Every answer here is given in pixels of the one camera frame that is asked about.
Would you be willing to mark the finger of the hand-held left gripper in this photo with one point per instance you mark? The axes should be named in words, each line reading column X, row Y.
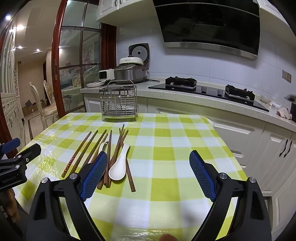
column 30, row 153
column 11, row 144

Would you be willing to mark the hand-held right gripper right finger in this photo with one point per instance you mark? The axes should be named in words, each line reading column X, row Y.
column 201, row 171

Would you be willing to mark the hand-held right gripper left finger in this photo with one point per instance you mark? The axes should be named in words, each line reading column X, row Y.
column 96, row 171

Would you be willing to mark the white ceramic spoon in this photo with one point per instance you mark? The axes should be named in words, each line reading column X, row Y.
column 118, row 171
column 103, row 146

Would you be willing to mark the dotted-tip brown chopstick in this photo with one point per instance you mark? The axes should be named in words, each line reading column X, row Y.
column 76, row 154

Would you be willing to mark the pile of wooden chopsticks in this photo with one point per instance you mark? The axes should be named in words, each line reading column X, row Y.
column 110, row 143

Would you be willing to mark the clear plastic utensil holder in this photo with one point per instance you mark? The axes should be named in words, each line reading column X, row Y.
column 118, row 119

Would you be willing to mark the person's left hand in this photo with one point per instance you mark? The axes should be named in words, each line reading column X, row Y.
column 11, row 205

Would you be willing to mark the person's right hand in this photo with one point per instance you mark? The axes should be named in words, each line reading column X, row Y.
column 167, row 238

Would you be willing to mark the cardboard boxes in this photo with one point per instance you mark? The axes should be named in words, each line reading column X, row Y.
column 31, row 107

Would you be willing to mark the green checkered tablecloth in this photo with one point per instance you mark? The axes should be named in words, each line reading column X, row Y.
column 161, row 143

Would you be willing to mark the cream dining chair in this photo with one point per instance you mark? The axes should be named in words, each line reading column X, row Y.
column 37, row 102
column 48, row 92

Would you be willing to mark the speckled kitchen counter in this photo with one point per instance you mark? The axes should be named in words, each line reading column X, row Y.
column 175, row 96

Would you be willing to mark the black glass cooktop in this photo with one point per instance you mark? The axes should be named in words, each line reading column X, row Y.
column 208, row 91

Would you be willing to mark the white plate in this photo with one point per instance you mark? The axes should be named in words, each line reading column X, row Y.
column 94, row 84

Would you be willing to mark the black gas burner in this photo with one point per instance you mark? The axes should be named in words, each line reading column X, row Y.
column 180, row 81
column 239, row 92

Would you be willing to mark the small white bowl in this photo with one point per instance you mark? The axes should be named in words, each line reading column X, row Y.
column 265, row 98

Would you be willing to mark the small white toaster oven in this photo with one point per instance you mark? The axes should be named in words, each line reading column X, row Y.
column 106, row 74

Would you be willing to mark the white packet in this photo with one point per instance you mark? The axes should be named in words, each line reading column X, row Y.
column 274, row 105

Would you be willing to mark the crumpled pale cloth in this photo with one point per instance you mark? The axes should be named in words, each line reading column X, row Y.
column 284, row 113

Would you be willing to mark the grey rice cooker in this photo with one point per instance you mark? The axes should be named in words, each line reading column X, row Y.
column 127, row 74

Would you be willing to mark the metal pot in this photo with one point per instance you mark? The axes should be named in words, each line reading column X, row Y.
column 291, row 100

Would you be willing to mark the glass sliding door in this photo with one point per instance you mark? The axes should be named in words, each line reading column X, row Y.
column 74, row 46

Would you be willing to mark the black glass range hood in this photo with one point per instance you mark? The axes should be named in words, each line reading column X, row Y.
column 208, row 23

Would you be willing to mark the white upper cabinet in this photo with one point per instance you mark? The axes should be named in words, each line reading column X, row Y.
column 124, row 9
column 275, row 23

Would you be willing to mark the white ornate wall cabinet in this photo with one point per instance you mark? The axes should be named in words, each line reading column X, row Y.
column 9, row 104

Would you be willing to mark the red wooden door frame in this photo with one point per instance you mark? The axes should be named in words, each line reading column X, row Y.
column 59, row 46

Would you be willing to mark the dark red wooden post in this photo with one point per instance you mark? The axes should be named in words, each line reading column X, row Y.
column 108, row 46

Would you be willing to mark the wall outlet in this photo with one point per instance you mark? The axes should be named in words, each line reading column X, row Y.
column 286, row 76

